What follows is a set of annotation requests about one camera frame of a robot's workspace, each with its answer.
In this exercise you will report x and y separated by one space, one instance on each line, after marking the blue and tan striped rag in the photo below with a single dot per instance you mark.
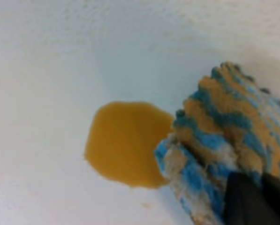
228 125

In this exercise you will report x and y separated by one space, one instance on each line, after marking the orange-brown coffee stain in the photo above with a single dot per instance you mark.
122 140

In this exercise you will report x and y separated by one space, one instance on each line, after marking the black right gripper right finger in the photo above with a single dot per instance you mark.
271 192

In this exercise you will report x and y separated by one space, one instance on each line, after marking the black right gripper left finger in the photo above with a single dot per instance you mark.
245 203

